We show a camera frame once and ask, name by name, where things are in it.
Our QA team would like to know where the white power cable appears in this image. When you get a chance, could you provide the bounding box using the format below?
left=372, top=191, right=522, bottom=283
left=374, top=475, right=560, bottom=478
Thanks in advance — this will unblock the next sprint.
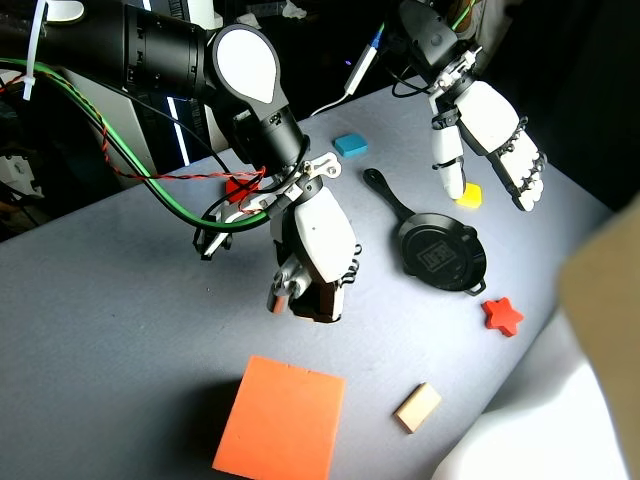
left=312, top=92, right=351, bottom=117

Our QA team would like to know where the yellow block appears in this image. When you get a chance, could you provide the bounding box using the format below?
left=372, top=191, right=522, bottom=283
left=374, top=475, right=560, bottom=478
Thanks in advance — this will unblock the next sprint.
left=454, top=182, right=484, bottom=209

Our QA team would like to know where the grey table cloth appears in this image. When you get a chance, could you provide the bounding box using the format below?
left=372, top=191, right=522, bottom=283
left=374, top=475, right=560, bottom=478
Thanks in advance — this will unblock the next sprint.
left=0, top=74, right=615, bottom=480

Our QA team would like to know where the person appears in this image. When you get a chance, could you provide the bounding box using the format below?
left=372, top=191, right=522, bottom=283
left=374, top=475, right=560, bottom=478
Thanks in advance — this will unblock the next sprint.
left=447, top=0, right=504, bottom=56

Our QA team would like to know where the large orange foam block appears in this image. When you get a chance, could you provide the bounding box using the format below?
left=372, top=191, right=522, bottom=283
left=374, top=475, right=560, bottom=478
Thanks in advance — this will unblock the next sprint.
left=212, top=354, right=347, bottom=480

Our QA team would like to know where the black toy frying pan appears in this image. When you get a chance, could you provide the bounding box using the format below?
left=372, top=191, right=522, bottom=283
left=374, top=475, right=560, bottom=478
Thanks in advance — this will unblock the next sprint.
left=362, top=167, right=489, bottom=297

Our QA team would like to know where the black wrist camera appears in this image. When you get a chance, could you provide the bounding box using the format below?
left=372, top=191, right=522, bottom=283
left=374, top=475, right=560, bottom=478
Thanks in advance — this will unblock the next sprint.
left=193, top=227, right=234, bottom=261

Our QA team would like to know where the tan cardboard box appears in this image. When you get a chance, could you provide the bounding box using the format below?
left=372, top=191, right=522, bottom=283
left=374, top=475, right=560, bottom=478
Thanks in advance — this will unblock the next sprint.
left=557, top=192, right=640, bottom=480

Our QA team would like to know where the white power strip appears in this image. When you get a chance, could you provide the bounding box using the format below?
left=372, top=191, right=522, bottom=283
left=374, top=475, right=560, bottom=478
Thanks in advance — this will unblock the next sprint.
left=343, top=24, right=386, bottom=96

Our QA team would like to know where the wooden rectangular block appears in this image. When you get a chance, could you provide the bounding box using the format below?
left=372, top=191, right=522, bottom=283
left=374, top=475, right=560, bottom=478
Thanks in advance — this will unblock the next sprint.
left=392, top=382, right=443, bottom=435

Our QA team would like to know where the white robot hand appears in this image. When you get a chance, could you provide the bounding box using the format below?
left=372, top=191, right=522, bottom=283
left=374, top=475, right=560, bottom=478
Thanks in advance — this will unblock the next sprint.
left=429, top=78, right=548, bottom=213
left=266, top=185, right=363, bottom=325

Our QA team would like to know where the red star block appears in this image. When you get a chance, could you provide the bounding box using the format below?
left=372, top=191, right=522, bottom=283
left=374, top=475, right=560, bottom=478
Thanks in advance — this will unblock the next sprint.
left=480, top=296, right=526, bottom=338

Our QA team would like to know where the blue block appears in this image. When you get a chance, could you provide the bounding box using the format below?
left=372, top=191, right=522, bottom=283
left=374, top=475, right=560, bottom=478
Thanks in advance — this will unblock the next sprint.
left=333, top=132, right=370, bottom=159

